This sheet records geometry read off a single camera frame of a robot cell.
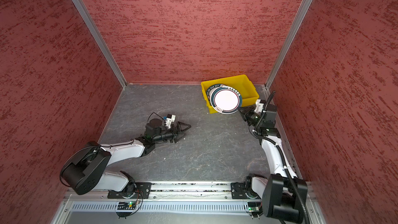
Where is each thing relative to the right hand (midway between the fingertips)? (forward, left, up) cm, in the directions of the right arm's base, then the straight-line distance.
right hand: (235, 109), depth 81 cm
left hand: (-8, +25, -9) cm, 28 cm away
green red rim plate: (+6, +4, +1) cm, 7 cm away
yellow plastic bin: (+38, -15, -17) cm, 44 cm away
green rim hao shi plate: (+30, +10, -15) cm, 35 cm away
